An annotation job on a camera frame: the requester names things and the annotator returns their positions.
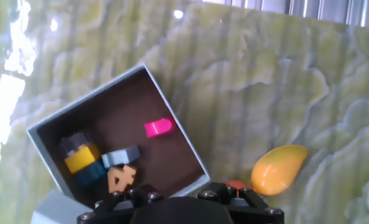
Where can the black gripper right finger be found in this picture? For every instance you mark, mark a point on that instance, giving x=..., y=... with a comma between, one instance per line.
x=224, y=191

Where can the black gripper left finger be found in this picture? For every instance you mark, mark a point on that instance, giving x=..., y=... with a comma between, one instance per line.
x=140, y=194

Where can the orange toy basketball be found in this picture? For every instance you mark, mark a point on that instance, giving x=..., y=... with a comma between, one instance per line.
x=235, y=184

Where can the yellow orange toy mango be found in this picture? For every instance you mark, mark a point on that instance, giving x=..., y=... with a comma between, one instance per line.
x=277, y=171

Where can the light blue gift box lid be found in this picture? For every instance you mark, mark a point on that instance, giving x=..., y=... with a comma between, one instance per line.
x=56, y=208

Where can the light blue gift box base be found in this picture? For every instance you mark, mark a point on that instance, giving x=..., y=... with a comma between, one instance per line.
x=125, y=102

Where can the small grey toy block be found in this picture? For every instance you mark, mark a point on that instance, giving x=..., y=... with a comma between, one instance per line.
x=120, y=155

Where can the gold metallic toy block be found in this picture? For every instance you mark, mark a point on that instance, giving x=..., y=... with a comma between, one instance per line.
x=81, y=158

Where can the small pink toy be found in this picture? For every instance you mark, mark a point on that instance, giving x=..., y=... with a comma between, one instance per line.
x=158, y=127

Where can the green marble pattern mat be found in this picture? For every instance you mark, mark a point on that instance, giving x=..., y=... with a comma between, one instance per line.
x=249, y=77

